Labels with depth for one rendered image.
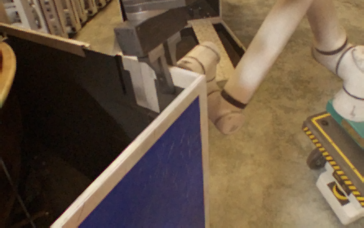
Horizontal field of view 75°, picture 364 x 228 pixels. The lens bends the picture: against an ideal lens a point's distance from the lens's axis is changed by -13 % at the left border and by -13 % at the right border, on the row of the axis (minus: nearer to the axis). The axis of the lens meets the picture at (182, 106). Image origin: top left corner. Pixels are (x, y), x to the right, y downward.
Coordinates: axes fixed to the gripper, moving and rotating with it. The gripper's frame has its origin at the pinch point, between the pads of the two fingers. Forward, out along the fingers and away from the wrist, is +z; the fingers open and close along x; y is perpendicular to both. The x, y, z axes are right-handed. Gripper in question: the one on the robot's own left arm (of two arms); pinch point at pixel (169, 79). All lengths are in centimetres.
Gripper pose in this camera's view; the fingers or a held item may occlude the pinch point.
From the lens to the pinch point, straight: 50.9
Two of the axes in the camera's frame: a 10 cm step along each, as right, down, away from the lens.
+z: 2.3, 8.0, 5.6
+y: -8.1, -1.7, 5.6
